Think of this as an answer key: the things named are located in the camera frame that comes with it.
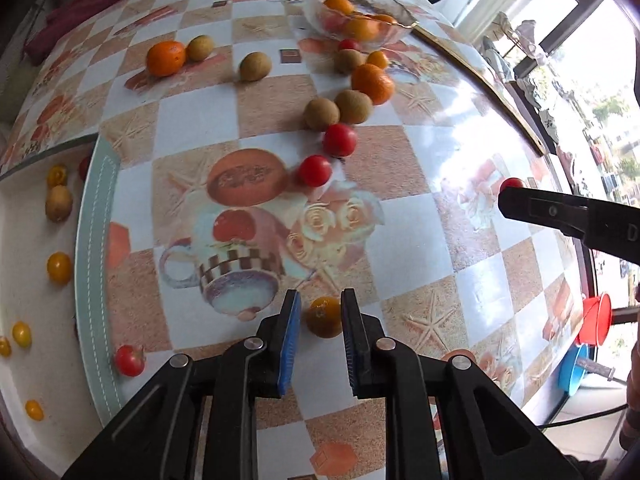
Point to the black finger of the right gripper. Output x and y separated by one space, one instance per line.
604 226

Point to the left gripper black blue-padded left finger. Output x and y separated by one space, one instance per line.
196 418

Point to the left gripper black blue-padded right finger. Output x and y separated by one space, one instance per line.
443 419

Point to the yellow-orange cherry tomato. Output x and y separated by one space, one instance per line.
323 318

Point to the person's hand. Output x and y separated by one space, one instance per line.
630 432

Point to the red plastic cup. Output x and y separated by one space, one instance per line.
597 320

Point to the red tomato at tray edge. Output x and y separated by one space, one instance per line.
129 360

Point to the red cherry tomato far right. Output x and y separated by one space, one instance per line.
511 183

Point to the blue plastic object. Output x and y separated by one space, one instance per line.
571 374

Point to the orange tomato tray bottom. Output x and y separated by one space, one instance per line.
34 410

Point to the yellow tomato tray front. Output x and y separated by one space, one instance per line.
22 334

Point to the yellow tomato in tray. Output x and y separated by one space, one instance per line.
57 176
60 268

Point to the small yellow tomato tray edge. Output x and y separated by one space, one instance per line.
5 347

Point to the white square tray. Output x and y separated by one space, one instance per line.
51 370

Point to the wooden back scratcher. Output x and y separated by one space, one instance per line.
475 75

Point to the checkered fruit-print tablecloth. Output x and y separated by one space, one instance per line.
179 165

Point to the red cherry tomato lower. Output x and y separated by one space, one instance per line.
314 171

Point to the red cherry tomato centre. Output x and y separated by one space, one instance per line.
83 168

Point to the brown longan cluster top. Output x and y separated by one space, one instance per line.
355 107

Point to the red cherry tomato by cluster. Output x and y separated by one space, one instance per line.
339 140

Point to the large orange right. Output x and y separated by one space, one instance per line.
373 82

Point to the large orange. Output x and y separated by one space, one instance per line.
165 58
373 82

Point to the small orange kumquat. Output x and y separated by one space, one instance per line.
379 59

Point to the orange in bowl right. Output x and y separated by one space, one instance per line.
384 18

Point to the orange in bowl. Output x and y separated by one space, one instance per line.
384 18
345 7
362 29

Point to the brown longan cluster left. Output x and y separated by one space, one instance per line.
320 113

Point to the brown longan near bowl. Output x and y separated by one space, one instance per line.
347 60

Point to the orange in bowl front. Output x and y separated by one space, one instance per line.
362 29

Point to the red cherry tomato near bowl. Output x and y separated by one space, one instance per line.
348 44

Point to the glass fruit bowl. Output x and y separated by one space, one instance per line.
329 23

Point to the orange in bowl back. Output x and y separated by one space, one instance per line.
345 7

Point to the brown longan centre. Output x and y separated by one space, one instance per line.
255 66

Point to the large orange left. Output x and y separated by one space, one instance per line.
165 58

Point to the brown longan beside left orange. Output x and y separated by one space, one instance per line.
199 48

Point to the magenta cloth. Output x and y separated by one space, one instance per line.
59 22

